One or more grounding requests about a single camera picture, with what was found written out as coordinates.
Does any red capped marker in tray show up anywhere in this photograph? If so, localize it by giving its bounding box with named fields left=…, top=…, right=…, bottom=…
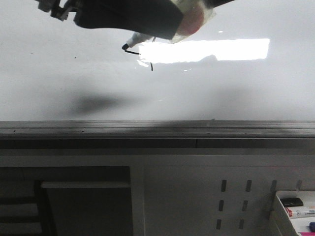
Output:
left=285, top=206, right=315, bottom=219

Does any blue capped marker in tray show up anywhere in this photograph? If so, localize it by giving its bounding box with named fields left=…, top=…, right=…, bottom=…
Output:
left=309, top=222, right=315, bottom=233

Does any white taped whiteboard marker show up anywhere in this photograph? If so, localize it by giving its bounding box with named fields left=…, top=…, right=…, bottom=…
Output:
left=122, top=0, right=220, bottom=52

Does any white whiteboard with aluminium frame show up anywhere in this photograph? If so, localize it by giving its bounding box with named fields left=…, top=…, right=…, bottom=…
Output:
left=0, top=0, right=315, bottom=149

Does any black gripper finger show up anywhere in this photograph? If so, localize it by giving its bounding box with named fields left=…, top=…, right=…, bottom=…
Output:
left=73, top=0, right=185, bottom=40

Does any white storage tray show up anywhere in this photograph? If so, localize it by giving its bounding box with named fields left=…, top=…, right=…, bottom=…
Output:
left=269, top=191, right=315, bottom=236

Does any black eraser in tray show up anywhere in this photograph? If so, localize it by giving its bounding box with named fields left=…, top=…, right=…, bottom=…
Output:
left=280, top=198, right=304, bottom=207

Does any white pegboard panel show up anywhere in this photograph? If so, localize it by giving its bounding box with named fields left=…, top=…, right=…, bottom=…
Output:
left=130, top=155, right=315, bottom=236

